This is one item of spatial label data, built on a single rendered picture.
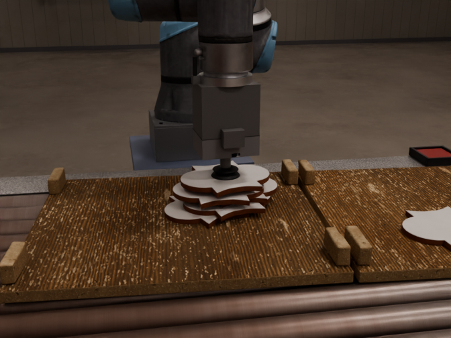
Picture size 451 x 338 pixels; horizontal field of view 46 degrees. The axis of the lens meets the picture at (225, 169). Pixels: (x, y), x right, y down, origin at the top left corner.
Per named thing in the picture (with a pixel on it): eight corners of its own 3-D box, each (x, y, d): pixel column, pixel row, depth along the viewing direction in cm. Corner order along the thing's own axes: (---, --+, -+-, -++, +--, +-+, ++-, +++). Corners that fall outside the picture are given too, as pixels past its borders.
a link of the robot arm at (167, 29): (165, 70, 131) (163, 13, 127) (219, 71, 130) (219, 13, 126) (155, 77, 119) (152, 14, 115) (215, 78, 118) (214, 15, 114)
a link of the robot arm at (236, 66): (260, 43, 70) (200, 45, 68) (260, 77, 72) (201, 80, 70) (243, 37, 77) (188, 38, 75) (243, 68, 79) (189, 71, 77)
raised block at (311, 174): (296, 173, 95) (297, 158, 94) (307, 172, 95) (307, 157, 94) (304, 185, 89) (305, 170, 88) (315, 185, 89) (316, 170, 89)
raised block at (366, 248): (342, 243, 70) (343, 224, 69) (356, 243, 70) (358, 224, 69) (357, 267, 64) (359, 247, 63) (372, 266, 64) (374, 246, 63)
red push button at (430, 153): (413, 155, 111) (414, 149, 110) (440, 154, 111) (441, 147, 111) (428, 165, 105) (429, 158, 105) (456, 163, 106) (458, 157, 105)
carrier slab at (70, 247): (57, 188, 92) (56, 179, 92) (289, 178, 97) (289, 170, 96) (-2, 304, 60) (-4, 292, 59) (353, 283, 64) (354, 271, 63)
